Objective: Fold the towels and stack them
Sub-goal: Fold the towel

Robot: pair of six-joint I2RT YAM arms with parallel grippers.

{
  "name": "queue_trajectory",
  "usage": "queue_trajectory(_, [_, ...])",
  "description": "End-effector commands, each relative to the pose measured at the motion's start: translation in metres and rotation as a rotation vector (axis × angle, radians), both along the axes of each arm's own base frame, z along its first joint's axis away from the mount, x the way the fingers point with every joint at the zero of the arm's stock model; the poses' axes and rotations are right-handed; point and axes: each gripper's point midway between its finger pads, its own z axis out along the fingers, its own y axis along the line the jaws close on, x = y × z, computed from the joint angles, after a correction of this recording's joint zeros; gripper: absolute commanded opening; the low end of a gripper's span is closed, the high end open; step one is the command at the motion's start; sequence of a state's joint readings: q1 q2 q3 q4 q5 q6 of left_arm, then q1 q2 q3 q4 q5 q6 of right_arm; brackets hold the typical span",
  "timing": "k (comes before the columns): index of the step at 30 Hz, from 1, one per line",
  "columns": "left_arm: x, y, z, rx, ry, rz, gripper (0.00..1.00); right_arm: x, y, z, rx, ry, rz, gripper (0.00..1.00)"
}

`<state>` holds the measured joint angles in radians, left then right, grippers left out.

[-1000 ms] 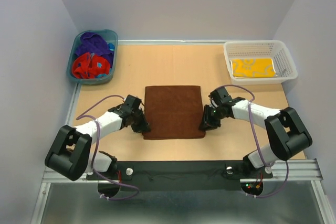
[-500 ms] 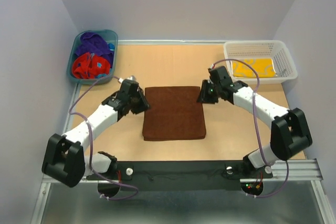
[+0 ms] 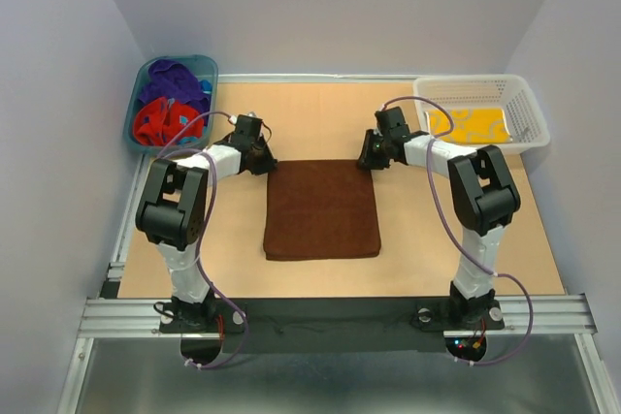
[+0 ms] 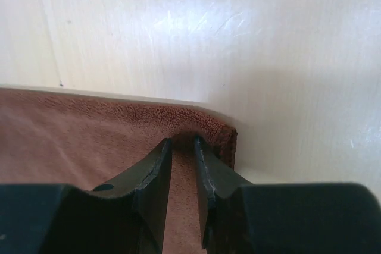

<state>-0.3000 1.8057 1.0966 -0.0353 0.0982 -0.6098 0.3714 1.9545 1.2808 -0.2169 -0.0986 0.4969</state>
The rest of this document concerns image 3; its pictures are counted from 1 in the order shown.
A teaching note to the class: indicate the red towel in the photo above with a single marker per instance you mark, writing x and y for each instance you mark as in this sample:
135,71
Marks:
159,121

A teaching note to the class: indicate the brown towel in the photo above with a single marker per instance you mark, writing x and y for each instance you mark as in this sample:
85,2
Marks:
320,210

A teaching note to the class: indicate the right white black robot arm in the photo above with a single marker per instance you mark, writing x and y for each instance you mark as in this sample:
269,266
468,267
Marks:
484,198

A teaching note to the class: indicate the purple towel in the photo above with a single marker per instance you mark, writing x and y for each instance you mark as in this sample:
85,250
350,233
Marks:
172,80

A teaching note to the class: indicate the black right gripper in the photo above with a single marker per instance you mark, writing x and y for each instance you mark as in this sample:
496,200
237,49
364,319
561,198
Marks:
368,158

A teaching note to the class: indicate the white plastic mesh basket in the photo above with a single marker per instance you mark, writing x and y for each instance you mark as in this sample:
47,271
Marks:
511,93

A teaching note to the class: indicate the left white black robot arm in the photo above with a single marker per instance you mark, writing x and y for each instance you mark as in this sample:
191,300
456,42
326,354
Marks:
177,203

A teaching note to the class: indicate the aluminium rail frame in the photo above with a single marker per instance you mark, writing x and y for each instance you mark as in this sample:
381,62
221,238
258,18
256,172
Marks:
128,366

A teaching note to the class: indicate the yellow grey duck towel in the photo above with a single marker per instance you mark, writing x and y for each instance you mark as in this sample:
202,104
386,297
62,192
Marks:
472,126

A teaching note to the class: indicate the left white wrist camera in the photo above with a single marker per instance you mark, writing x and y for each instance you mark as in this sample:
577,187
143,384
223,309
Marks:
238,119

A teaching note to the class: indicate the teal plastic bin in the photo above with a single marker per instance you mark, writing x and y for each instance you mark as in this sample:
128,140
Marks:
204,68

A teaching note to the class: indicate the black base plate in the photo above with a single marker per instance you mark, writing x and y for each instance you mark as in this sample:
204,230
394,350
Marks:
211,331

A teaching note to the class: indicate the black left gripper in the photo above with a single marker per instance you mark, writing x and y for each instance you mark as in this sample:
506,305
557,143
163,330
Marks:
268,164

